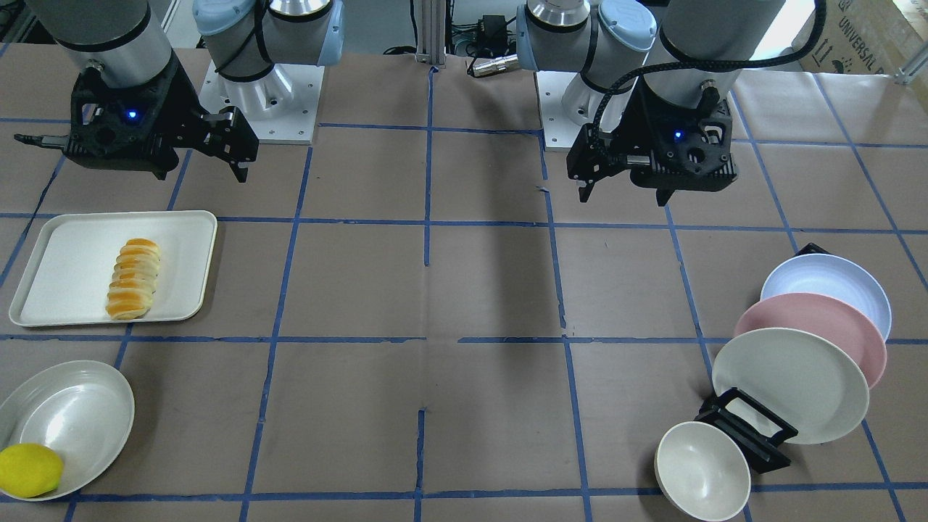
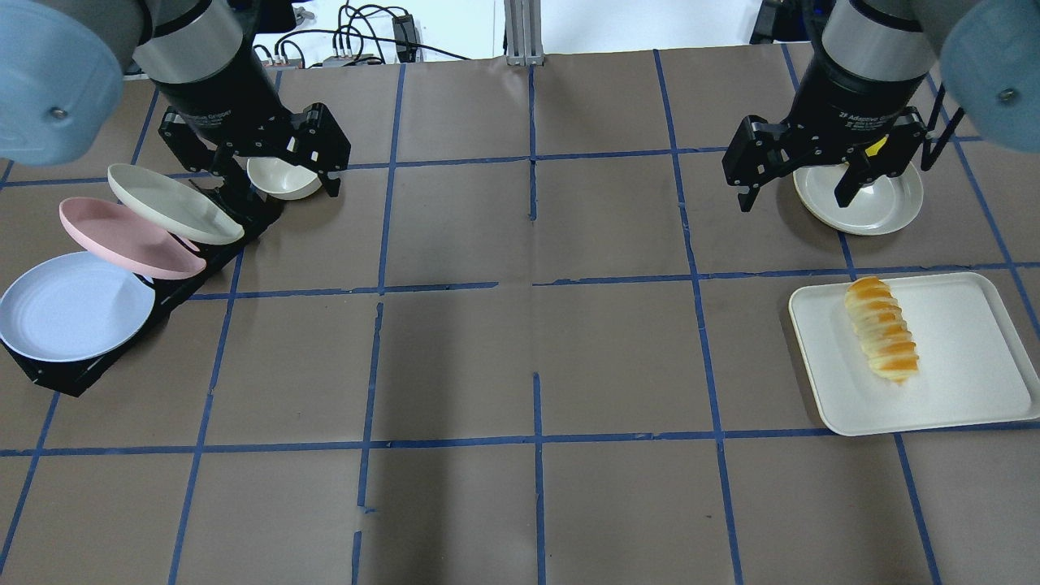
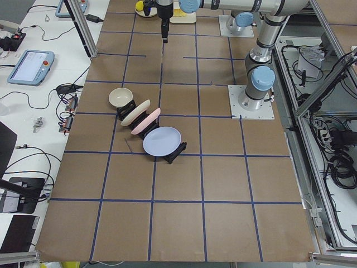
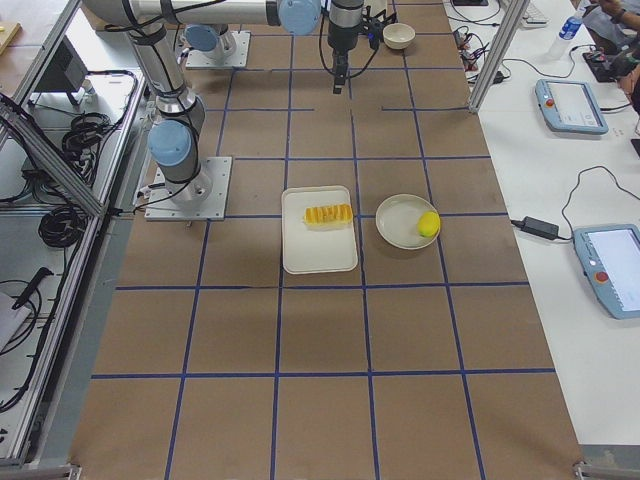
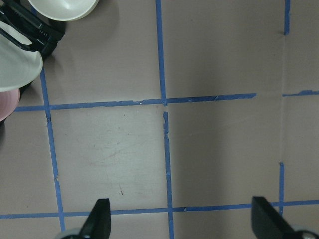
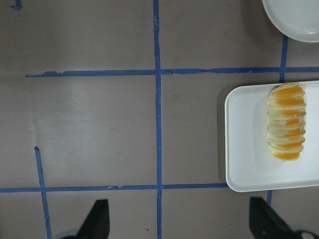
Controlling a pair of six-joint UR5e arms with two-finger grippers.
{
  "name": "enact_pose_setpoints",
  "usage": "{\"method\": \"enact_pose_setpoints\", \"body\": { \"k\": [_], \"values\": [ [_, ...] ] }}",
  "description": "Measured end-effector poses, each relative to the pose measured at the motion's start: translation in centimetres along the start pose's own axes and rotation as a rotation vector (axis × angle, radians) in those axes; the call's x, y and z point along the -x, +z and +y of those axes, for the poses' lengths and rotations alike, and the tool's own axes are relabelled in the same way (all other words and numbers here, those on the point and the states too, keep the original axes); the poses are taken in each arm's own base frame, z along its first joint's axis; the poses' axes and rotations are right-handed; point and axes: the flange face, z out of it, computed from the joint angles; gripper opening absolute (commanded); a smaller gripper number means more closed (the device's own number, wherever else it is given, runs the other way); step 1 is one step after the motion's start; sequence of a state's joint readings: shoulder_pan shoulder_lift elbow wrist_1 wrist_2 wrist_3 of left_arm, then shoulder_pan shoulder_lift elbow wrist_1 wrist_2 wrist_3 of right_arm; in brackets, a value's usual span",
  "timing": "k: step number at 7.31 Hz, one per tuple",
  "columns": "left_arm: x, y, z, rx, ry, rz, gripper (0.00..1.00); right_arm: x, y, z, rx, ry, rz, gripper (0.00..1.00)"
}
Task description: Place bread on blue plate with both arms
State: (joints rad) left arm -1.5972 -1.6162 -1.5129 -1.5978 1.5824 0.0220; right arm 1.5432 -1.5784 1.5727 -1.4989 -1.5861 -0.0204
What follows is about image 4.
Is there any plastic water bottle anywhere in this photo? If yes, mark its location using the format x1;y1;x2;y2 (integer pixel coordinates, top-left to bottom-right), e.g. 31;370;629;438
547;15;582;59

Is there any far teach pendant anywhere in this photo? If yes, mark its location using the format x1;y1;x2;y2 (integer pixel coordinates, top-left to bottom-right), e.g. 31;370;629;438
534;79;609;135

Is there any cream rectangular tray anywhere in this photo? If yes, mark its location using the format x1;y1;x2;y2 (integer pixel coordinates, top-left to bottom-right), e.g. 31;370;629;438
281;185;358;275

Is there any yellow bread roll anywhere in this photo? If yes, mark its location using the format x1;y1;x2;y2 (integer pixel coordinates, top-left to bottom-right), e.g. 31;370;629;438
303;203;353;230

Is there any teach pendant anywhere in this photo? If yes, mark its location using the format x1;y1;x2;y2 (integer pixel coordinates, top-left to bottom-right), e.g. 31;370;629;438
534;79;609;135
573;224;639;320

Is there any yellow lemon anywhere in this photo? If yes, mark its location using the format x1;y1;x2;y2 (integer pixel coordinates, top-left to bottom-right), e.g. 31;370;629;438
417;211;441;238

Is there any black power adapter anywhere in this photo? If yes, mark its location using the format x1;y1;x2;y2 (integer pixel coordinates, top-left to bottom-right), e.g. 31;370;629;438
510;216;559;240

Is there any aluminium frame post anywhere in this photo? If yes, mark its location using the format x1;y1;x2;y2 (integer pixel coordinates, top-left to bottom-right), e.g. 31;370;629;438
468;0;529;113

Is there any near teach pendant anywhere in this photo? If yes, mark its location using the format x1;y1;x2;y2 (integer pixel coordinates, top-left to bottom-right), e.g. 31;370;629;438
573;224;639;320

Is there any cream bowl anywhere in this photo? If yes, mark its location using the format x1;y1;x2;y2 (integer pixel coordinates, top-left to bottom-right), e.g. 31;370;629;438
383;23;416;50

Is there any cream round plate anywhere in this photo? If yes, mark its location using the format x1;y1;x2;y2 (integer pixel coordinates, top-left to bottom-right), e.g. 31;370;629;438
375;194;440;250

